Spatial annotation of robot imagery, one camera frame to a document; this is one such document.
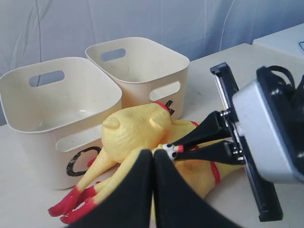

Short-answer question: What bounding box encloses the whole rubber chicken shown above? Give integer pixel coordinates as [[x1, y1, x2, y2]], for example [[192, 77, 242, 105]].
[[48, 139, 241, 224], [160, 119, 201, 144]]

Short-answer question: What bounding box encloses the headless yellow rubber chicken body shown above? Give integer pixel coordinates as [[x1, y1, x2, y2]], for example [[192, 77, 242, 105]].
[[48, 102, 174, 224]]

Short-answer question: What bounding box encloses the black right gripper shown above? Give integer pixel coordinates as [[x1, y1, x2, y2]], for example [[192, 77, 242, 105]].
[[172, 62, 283, 222]]

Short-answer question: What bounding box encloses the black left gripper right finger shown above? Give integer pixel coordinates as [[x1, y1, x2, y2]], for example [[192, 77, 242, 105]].
[[154, 150, 240, 228]]

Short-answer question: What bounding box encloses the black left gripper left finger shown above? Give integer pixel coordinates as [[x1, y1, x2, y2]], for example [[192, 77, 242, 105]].
[[64, 150, 152, 228]]

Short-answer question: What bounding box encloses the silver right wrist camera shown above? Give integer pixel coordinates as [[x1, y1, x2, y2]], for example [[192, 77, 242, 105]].
[[232, 80, 304, 183]]

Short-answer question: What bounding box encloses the detached rubber chicken head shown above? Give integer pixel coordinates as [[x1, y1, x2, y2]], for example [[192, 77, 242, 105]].
[[152, 143, 184, 160]]

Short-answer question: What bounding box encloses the cream bin marked O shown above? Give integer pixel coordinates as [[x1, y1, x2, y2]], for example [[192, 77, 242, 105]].
[[0, 57, 122, 190]]

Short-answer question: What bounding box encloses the white side table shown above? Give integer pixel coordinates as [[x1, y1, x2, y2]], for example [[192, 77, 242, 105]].
[[252, 23, 304, 59]]

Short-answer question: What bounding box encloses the cream bin marked X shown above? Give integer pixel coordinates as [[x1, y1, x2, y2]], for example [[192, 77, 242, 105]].
[[85, 37, 190, 119]]

